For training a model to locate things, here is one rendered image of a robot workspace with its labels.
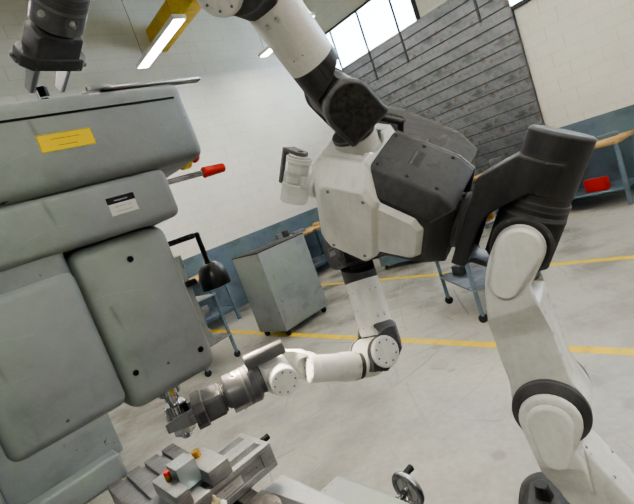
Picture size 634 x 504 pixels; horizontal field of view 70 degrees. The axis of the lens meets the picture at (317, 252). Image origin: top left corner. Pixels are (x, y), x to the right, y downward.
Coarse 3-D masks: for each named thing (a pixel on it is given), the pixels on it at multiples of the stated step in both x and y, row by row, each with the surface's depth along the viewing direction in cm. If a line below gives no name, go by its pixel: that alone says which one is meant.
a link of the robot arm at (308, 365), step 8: (288, 352) 108; (296, 352) 109; (304, 352) 109; (312, 352) 109; (288, 360) 109; (296, 360) 109; (304, 360) 109; (312, 360) 105; (320, 360) 106; (296, 368) 109; (304, 368) 109; (312, 368) 105; (320, 368) 105; (304, 376) 109; (312, 376) 105; (320, 376) 105
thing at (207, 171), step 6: (204, 168) 96; (210, 168) 97; (216, 168) 98; (222, 168) 99; (186, 174) 94; (192, 174) 94; (198, 174) 95; (204, 174) 96; (210, 174) 97; (168, 180) 91; (174, 180) 92; (180, 180) 93
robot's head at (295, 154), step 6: (282, 150) 106; (288, 150) 104; (294, 150) 104; (300, 150) 105; (282, 156) 106; (288, 156) 104; (294, 156) 102; (300, 156) 103; (306, 156) 103; (282, 162) 107; (300, 162) 102; (306, 162) 102; (282, 168) 107; (282, 174) 108; (282, 180) 109
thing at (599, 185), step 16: (608, 144) 586; (496, 160) 740; (608, 176) 619; (624, 176) 588; (576, 192) 669; (592, 192) 634; (608, 192) 610; (320, 240) 950; (320, 256) 938; (208, 320) 707
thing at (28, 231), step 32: (64, 192) 78; (96, 192) 81; (128, 192) 84; (160, 192) 88; (0, 224) 71; (32, 224) 74; (64, 224) 77; (96, 224) 80; (128, 224) 84; (0, 256) 71; (32, 256) 74
